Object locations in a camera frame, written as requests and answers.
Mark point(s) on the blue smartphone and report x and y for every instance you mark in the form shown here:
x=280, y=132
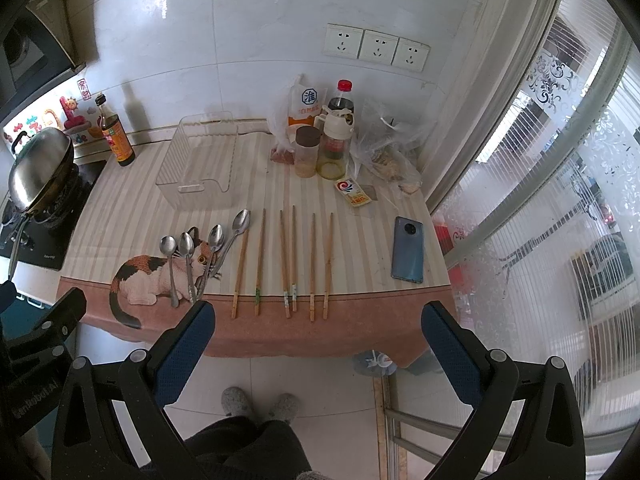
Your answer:
x=408, y=251

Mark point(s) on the large steel spoon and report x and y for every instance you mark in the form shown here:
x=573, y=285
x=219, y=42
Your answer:
x=240, y=224

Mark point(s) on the right grey slipper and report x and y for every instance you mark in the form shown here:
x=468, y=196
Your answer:
x=285, y=408

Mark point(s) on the left grey slipper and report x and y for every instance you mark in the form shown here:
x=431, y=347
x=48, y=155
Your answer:
x=236, y=403

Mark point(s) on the white salt bag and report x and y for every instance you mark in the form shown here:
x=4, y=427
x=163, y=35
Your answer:
x=295, y=106

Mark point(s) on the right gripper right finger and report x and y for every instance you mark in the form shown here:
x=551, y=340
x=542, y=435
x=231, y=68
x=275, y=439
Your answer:
x=548, y=442

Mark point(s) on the steel wok with lid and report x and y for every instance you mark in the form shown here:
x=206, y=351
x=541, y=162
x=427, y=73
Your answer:
x=40, y=170

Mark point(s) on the clear plastic organizer tray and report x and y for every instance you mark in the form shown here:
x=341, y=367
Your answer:
x=197, y=171

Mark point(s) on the small steel spoon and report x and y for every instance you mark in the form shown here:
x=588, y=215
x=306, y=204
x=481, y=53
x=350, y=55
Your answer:
x=168, y=246
x=186, y=249

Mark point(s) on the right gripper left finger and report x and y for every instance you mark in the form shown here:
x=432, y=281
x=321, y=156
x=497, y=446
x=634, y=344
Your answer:
x=88, y=440

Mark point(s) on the black gas stove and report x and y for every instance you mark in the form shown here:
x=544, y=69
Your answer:
x=47, y=235

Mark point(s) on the black range hood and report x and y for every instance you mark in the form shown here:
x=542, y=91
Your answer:
x=37, y=52

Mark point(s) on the white wall socket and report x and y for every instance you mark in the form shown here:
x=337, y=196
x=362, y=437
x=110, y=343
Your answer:
x=411, y=55
x=343, y=41
x=377, y=47

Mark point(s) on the brown lid spice jar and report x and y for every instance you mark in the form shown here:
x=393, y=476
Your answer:
x=306, y=149

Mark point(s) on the small seasoning packet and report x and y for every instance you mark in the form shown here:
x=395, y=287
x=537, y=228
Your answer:
x=352, y=192

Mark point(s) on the red cap soy bottle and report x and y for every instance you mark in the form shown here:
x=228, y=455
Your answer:
x=343, y=98

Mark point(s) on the grey slipper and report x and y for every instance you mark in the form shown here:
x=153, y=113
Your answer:
x=236, y=403
x=285, y=408

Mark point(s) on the clear plastic bag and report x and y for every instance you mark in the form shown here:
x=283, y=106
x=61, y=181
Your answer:
x=386, y=148

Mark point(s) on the brown sauce bottle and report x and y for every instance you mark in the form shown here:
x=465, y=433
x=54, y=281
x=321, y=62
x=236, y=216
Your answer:
x=113, y=131

